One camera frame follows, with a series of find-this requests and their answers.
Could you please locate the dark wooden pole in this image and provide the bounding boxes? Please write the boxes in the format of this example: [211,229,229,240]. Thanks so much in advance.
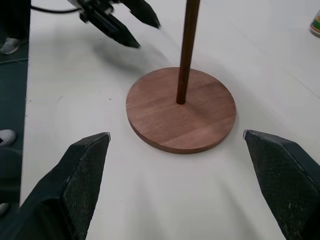
[175,0,202,105]

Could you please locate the grey sneaker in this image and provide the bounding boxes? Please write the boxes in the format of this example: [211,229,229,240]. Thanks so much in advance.
[0,36,23,55]

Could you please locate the thin grey floor cable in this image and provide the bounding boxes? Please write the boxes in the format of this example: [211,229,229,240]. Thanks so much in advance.
[0,57,29,65]

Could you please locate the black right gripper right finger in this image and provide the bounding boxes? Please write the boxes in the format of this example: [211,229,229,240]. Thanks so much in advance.
[242,129,320,240]

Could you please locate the dark trouser leg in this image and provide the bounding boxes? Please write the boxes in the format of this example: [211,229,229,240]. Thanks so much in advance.
[0,0,31,41]

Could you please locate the round wooden base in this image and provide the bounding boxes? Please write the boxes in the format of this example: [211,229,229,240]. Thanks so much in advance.
[125,66,237,155]

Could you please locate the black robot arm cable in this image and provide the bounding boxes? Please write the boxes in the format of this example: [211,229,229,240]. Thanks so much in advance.
[29,5,81,14]

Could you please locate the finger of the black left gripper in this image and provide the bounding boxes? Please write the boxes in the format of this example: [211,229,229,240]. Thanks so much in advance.
[119,0,161,28]
[86,11,141,49]

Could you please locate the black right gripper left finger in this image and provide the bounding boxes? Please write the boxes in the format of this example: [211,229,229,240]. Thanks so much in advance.
[4,131,112,240]

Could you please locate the green and white can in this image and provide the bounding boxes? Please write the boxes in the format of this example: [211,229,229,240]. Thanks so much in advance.
[309,9,320,39]

